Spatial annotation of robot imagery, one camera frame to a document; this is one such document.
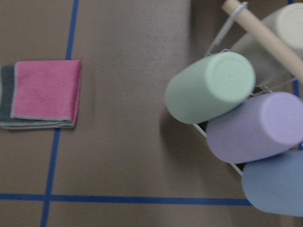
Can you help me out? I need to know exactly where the pink cloth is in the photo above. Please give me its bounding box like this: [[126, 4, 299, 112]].
[[10, 60, 82, 127]]

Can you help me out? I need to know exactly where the beige cup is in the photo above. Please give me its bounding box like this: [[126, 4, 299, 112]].
[[230, 2, 303, 87]]

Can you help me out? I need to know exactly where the green cup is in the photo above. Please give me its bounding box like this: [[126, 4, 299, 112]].
[[165, 52, 256, 124]]

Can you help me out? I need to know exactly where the blue cup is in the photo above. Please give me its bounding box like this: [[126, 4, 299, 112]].
[[241, 150, 303, 217]]

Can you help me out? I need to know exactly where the grey cloth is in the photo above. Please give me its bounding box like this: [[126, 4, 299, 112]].
[[0, 65, 75, 130]]

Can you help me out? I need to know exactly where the white wire cup rack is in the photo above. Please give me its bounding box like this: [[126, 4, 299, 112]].
[[191, 1, 303, 177]]

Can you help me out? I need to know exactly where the purple cup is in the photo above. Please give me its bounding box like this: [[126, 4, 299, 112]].
[[206, 92, 303, 164]]

